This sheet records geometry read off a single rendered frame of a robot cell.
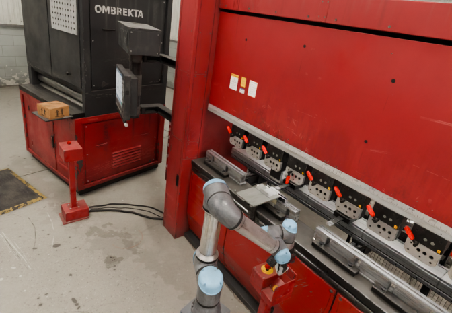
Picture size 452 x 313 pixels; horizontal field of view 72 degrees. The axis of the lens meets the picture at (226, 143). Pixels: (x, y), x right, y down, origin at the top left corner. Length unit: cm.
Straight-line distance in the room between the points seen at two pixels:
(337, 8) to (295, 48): 34
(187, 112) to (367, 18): 151
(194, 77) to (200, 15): 46
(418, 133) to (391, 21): 53
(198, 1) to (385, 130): 156
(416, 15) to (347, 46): 34
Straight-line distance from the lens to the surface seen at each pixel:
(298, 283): 224
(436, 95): 165
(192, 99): 260
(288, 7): 208
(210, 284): 155
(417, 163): 170
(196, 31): 250
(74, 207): 353
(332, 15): 188
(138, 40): 248
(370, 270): 203
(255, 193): 222
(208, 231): 152
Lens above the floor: 213
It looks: 23 degrees down
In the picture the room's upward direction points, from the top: 9 degrees clockwise
